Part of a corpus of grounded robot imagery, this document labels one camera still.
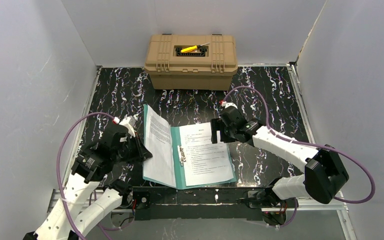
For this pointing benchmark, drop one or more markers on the yellow handled screwdriver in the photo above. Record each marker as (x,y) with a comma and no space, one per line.
(193,48)

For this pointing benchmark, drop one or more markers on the aluminium frame rail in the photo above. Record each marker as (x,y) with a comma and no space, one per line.
(314,205)

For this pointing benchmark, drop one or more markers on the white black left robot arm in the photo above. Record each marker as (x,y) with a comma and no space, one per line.
(68,218)

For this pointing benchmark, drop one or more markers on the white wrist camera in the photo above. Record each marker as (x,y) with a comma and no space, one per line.
(128,122)
(225,104)

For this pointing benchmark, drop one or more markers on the printed white paper sheet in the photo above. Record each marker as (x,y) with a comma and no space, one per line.
(158,140)

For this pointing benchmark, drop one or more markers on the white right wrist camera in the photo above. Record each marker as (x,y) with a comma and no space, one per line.
(225,104)

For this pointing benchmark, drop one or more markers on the teal paper folder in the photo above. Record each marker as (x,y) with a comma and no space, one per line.
(178,169)

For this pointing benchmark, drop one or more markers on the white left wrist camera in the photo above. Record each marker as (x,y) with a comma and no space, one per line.
(128,122)

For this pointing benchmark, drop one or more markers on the tan plastic toolbox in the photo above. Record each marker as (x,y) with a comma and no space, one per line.
(210,67)

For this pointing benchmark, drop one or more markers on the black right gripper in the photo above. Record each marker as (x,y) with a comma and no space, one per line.
(224,125)

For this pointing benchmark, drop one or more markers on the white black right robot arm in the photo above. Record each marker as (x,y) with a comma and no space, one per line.
(323,173)

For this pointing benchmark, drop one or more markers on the metal folder clip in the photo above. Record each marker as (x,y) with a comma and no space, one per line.
(181,155)

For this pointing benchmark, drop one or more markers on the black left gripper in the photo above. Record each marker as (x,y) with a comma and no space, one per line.
(134,147)

